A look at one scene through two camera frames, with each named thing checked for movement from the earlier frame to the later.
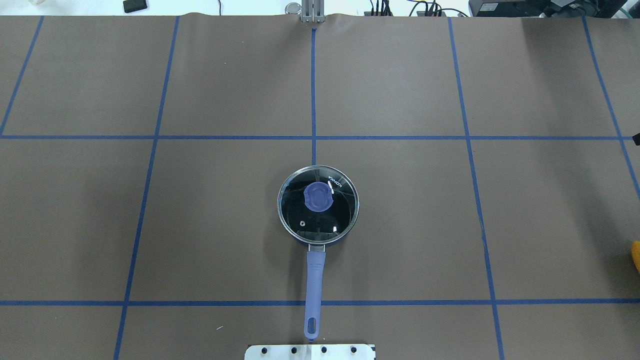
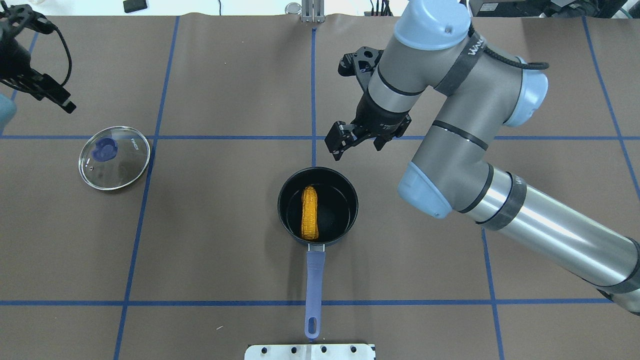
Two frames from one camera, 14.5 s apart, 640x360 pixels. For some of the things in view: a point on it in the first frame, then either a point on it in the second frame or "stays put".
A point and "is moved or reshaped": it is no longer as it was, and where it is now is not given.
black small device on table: (132, 5) stays put
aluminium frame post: (313, 11) stays put
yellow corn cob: (635, 254) is moved or reshaped
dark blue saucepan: (317, 204) stays put
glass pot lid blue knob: (318, 204) to (113, 158)
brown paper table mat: (142, 158) stays put
